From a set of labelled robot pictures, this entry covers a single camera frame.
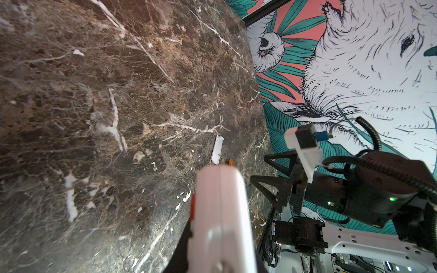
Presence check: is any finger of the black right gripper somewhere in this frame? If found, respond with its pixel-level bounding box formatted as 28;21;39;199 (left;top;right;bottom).
264;151;298;176
250;175;292;213

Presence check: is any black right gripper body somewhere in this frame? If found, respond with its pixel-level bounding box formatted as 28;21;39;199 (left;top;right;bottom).
289;164;347;215

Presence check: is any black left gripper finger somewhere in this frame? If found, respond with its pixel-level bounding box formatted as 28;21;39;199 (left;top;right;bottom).
163;220;192;273

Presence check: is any white battery cover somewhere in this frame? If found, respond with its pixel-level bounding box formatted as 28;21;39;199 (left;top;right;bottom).
211;135;224;165

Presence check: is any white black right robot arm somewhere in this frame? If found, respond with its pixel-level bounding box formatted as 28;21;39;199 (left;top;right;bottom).
250;150;437;273

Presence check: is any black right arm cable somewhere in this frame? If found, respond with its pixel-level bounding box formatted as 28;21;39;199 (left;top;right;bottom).
322;115;437;195

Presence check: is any black right corner frame post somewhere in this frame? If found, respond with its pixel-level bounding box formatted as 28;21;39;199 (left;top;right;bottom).
242;0;291;28

